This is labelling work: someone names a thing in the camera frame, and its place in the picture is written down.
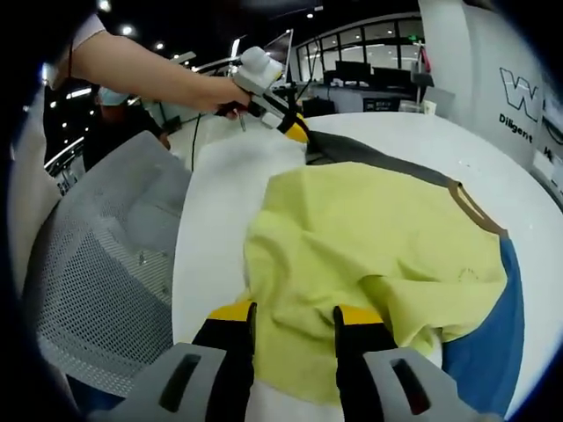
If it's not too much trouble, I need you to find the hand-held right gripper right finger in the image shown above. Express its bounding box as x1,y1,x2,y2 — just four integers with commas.
333,305,505,422

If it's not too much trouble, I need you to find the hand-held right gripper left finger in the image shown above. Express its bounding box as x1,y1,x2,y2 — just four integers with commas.
87,301,259,422

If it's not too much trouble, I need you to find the yellow blue grey garment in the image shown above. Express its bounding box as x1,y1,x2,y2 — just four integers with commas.
242,129,527,422

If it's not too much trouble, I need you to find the person's left hand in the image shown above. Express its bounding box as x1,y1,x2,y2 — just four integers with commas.
193,76,253,117

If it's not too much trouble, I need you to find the black office chair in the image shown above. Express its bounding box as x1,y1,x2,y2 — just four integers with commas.
302,98,327,119

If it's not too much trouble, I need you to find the tilted computer monitor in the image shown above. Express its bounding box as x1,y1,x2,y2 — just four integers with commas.
263,28,295,84

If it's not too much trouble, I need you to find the black desk monitor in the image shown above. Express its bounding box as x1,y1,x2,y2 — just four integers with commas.
334,60,373,84
372,65,404,87

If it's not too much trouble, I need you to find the grey mesh office chair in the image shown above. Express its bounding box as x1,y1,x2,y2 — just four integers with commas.
24,129,194,388

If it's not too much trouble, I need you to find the pink hanging item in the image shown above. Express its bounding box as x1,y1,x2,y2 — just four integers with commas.
417,41,435,87

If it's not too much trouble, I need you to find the person's white shirt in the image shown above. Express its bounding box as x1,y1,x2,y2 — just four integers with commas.
11,12,109,300

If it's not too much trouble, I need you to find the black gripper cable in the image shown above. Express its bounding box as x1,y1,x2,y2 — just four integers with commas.
188,112,203,172

